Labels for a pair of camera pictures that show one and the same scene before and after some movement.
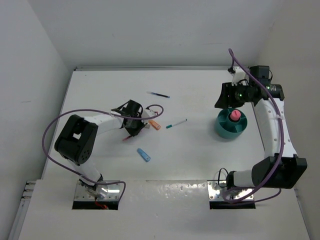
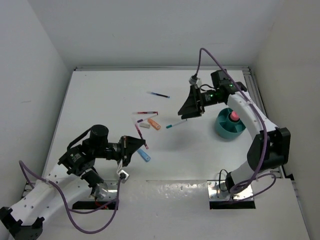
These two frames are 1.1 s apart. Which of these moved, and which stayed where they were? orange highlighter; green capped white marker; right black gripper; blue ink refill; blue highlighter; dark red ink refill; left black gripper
Moved: right black gripper; left black gripper; dark red ink refill
Stayed: blue highlighter; blue ink refill; orange highlighter; green capped white marker
